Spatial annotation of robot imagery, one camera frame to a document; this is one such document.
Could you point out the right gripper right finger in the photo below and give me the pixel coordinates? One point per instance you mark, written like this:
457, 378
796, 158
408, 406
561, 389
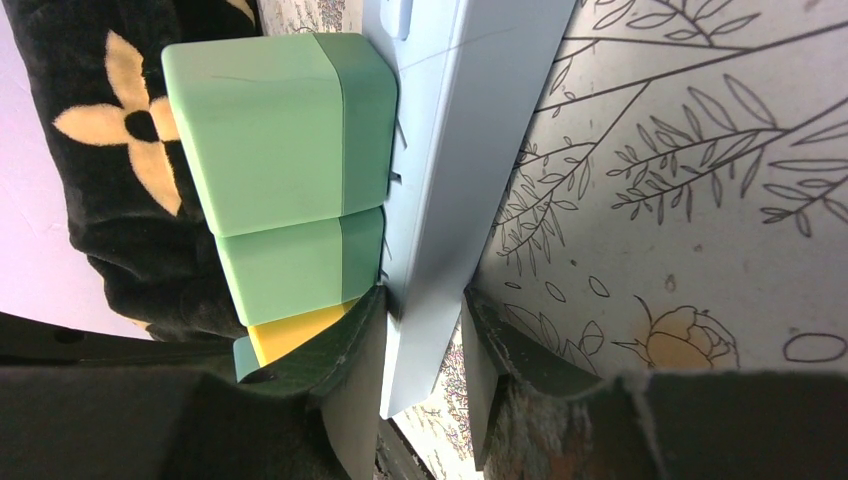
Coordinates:
533, 415

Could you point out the blue power strip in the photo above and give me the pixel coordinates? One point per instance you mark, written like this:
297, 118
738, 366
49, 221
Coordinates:
470, 74

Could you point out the black floral blanket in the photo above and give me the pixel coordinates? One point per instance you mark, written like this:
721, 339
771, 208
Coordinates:
98, 87

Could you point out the green plug cube bottom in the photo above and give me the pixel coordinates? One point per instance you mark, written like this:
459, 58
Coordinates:
283, 130

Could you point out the yellow plug cube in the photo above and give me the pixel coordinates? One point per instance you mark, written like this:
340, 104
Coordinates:
274, 340

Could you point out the teal plug cube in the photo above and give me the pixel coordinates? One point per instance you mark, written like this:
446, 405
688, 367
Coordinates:
245, 359

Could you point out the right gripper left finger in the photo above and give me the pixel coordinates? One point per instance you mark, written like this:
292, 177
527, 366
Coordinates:
81, 405

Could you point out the floral table mat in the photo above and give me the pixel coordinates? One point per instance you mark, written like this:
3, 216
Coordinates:
678, 203

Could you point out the green plug cube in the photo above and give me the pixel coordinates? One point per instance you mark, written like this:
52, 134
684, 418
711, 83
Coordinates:
283, 130
289, 271

